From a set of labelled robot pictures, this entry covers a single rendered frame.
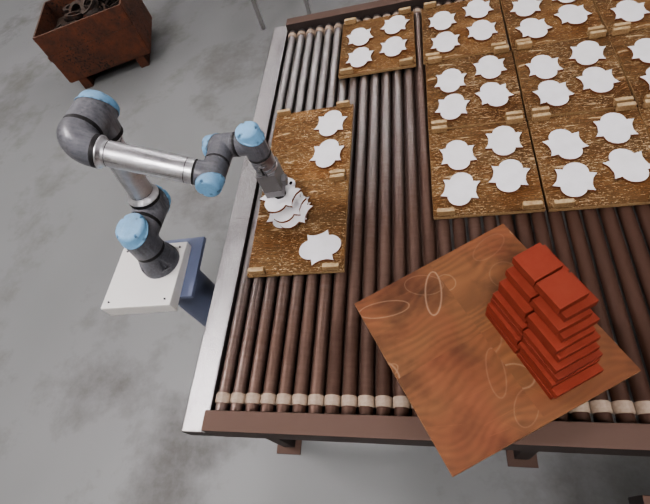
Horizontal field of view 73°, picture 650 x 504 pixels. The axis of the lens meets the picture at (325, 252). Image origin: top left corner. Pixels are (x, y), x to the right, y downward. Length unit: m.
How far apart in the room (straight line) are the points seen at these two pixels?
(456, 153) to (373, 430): 1.00
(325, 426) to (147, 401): 1.61
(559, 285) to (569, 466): 1.36
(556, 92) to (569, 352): 1.13
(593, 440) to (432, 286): 0.52
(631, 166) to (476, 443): 1.02
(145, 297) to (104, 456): 1.25
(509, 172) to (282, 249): 0.83
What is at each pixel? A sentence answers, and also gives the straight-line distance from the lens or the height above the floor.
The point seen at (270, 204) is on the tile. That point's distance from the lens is 1.52.
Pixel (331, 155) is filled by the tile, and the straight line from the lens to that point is 1.78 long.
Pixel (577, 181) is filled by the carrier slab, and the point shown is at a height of 0.95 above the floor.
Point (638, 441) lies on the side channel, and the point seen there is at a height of 0.95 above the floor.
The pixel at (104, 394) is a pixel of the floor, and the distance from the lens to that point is 2.93.
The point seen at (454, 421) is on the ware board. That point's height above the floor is 1.04.
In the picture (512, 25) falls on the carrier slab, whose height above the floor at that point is 0.94.
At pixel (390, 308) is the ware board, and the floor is 1.04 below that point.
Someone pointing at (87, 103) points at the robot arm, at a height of 1.54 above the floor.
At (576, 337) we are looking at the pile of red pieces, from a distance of 1.06.
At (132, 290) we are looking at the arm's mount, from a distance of 1.81.
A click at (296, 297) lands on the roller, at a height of 0.92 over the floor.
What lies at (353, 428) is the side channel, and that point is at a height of 0.95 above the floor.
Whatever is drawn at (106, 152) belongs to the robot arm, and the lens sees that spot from 1.37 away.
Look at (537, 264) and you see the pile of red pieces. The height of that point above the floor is 1.32.
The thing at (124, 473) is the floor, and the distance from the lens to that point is 2.72.
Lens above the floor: 2.18
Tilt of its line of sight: 55 degrees down
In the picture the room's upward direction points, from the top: 25 degrees counter-clockwise
